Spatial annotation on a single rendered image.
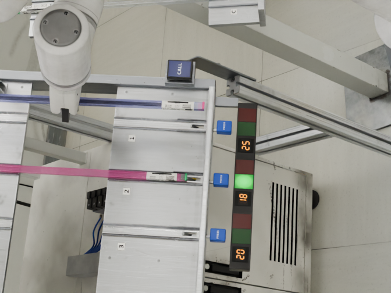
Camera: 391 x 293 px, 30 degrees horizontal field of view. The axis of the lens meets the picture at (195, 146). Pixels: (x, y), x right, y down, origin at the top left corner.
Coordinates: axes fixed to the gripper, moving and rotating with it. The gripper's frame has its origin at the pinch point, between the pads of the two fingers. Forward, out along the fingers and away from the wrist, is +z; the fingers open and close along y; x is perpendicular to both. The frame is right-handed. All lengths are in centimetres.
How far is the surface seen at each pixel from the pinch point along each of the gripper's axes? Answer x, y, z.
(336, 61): 64, -33, 40
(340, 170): 74, -11, 68
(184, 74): 21.4, -9.4, 3.6
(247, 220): 36.2, 18.4, 6.6
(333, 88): 72, -38, 70
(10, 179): -10.9, 13.1, 13.7
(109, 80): 6.6, -8.7, 9.5
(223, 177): 30.8, 10.7, 5.3
